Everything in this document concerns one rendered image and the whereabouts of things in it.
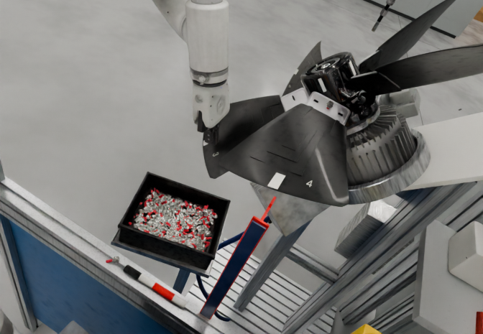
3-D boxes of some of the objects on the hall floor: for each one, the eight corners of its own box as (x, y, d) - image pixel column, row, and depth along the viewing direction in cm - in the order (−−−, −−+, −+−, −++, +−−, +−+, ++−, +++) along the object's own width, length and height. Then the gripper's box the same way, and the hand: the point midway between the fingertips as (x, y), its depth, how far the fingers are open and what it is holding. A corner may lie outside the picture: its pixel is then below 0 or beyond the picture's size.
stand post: (244, 302, 164) (339, 175, 103) (236, 319, 157) (331, 195, 96) (236, 297, 164) (325, 167, 103) (227, 314, 158) (316, 186, 97)
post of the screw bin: (160, 342, 142) (205, 236, 88) (157, 350, 140) (202, 246, 86) (153, 339, 142) (193, 232, 88) (150, 347, 140) (190, 242, 86)
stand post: (288, 331, 160) (476, 160, 83) (281, 350, 154) (477, 182, 77) (279, 325, 161) (457, 150, 84) (272, 343, 155) (458, 172, 77)
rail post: (42, 322, 135) (14, 200, 82) (33, 332, 132) (-2, 211, 79) (34, 317, 135) (1, 191, 83) (24, 326, 132) (-16, 202, 80)
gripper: (211, 58, 84) (213, 124, 95) (175, 83, 73) (182, 154, 85) (239, 65, 82) (238, 131, 93) (207, 91, 71) (210, 163, 82)
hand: (211, 136), depth 88 cm, fingers closed
